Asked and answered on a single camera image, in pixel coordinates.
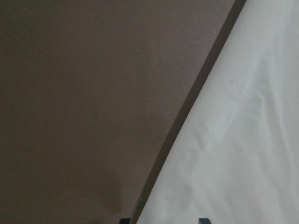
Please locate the cream long-sleeve cat shirt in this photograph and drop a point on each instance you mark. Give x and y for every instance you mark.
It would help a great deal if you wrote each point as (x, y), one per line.
(236, 157)

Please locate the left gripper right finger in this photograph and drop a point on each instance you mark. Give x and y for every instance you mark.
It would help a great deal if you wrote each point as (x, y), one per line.
(204, 221)

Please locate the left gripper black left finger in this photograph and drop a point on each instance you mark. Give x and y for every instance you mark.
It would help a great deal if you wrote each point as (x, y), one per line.
(125, 221)

